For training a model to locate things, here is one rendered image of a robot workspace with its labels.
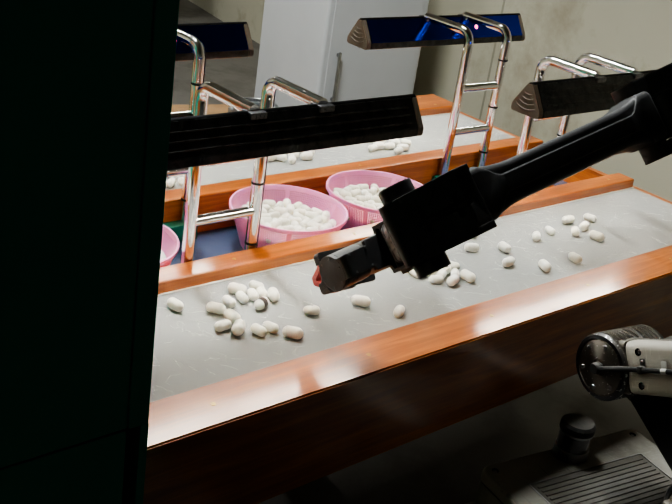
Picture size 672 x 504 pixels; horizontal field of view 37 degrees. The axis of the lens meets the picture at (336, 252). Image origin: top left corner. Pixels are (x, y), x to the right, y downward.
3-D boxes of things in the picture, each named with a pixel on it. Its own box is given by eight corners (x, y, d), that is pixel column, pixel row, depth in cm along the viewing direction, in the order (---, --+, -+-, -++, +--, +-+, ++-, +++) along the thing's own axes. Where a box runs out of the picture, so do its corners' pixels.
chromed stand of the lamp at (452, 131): (486, 183, 284) (520, 27, 265) (437, 192, 271) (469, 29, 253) (439, 160, 296) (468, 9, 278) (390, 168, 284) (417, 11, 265)
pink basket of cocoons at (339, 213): (362, 246, 232) (368, 208, 228) (304, 283, 210) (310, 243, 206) (266, 212, 242) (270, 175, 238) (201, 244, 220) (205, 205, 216)
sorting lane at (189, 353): (727, 235, 259) (729, 228, 258) (87, 435, 145) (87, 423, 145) (631, 194, 279) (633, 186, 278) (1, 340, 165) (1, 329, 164)
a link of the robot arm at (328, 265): (433, 259, 151) (408, 208, 151) (380, 285, 144) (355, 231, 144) (386, 281, 160) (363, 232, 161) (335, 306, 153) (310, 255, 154)
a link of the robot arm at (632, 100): (469, 255, 102) (426, 167, 103) (403, 284, 114) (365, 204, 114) (728, 126, 125) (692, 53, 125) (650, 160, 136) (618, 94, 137)
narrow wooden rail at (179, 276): (624, 215, 282) (635, 178, 277) (1, 374, 168) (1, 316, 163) (608, 208, 285) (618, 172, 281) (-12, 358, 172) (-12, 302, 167)
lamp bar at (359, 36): (524, 41, 290) (530, 16, 287) (366, 50, 251) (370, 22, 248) (504, 34, 296) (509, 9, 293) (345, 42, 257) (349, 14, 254)
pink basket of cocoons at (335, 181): (451, 238, 243) (458, 202, 239) (370, 257, 227) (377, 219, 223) (378, 198, 261) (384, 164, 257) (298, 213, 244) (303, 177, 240)
